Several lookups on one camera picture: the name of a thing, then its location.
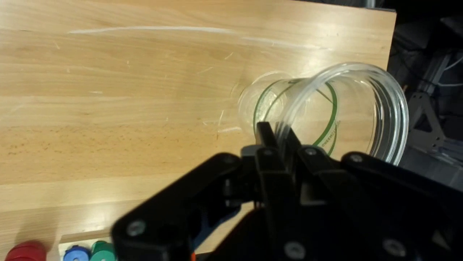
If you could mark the clear plastic cup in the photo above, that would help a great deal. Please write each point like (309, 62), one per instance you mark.
(247, 102)
(309, 97)

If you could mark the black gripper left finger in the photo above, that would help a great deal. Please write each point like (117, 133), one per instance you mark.
(193, 204)

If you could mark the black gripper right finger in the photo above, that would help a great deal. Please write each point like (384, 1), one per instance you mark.
(386, 204)

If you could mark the blue bottle cap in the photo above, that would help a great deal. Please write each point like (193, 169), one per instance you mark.
(78, 255)

